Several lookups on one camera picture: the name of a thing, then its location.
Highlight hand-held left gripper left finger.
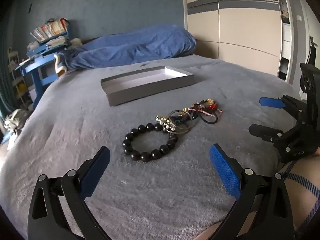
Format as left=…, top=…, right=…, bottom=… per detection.
left=27, top=146, right=112, bottom=240

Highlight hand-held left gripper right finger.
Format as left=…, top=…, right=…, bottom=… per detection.
left=209, top=144, right=294, bottom=240

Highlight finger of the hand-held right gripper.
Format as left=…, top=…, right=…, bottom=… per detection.
left=259, top=94, right=309, bottom=122
left=249, top=124, right=298, bottom=144

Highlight black bead bracelet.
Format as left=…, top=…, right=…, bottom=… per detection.
left=122, top=123, right=178, bottom=162

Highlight pink string bracelet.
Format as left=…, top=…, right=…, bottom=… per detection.
left=187, top=106, right=224, bottom=117

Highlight red charm bracelet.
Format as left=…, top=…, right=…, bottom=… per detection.
left=194, top=99, right=219, bottom=112

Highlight grey cardboard box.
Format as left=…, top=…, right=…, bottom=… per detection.
left=101, top=65, right=195, bottom=107

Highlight grey bed blanket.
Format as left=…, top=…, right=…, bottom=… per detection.
left=0, top=54, right=304, bottom=240

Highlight silver bangles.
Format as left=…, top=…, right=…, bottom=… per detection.
left=166, top=109, right=198, bottom=134

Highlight person's plaid clothing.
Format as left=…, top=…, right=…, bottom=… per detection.
left=194, top=154, right=320, bottom=240

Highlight beige wardrobe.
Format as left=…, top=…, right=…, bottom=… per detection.
left=181, top=0, right=293, bottom=81

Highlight crumpled cloth on floor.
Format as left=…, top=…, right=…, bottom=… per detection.
left=3, top=108, right=32, bottom=133

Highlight white shelf rack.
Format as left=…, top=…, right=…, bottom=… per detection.
left=7, top=47, right=33, bottom=111

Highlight blue desk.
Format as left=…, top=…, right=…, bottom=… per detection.
left=14, top=30, right=70, bottom=103

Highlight teal curtain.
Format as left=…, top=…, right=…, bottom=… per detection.
left=0, top=47, right=16, bottom=117

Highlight blue duvet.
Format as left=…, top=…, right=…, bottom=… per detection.
left=57, top=25, right=197, bottom=71

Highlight pile of papers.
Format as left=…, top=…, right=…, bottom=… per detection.
left=26, top=36, right=72, bottom=53

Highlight row of books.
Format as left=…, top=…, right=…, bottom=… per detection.
left=30, top=18, right=69, bottom=43

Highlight black hair tie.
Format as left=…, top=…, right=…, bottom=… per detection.
left=199, top=110, right=218, bottom=126

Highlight rhinestone bracelet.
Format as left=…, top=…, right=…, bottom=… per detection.
left=155, top=115, right=176, bottom=131

